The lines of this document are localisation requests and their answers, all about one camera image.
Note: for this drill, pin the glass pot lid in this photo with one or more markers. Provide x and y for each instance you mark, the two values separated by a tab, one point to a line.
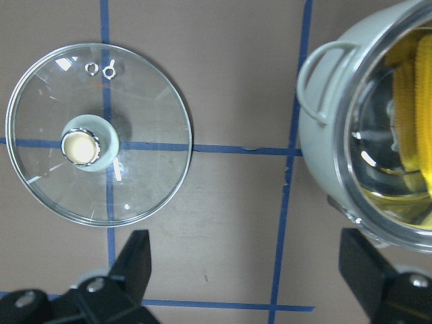
98	134

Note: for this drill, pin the pale green pot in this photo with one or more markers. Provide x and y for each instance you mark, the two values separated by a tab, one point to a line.
348	132

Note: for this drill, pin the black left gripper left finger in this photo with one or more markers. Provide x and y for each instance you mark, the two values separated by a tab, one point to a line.
117	296

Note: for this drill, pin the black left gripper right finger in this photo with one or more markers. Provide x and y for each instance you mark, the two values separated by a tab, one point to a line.
386	293

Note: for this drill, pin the yellow toy corn cob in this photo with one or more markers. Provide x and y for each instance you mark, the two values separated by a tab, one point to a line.
410	59

